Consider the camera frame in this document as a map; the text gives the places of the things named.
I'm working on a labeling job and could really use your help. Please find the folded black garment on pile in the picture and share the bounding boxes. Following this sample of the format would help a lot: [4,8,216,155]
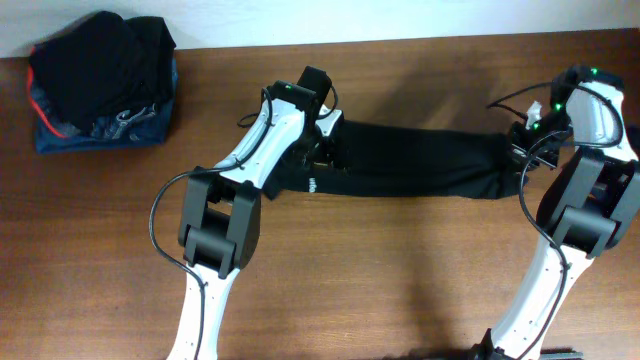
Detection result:
[29,11,176,132]

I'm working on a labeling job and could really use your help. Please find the black t-shirt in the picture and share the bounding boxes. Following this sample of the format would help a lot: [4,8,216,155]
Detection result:
[263,120,519,200]

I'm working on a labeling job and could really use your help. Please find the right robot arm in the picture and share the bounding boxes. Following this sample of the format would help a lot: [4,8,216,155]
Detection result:
[467,65,639,359]

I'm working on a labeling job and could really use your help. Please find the folded blue jeans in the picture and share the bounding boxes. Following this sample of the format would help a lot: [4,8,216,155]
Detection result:
[35,58,178,153]

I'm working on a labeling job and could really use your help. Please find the grey garment with pink trim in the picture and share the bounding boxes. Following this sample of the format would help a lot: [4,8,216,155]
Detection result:
[26,61,82,141]

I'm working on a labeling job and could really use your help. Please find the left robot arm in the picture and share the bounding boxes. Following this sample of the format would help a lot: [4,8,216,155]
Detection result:
[169,66,342,359]

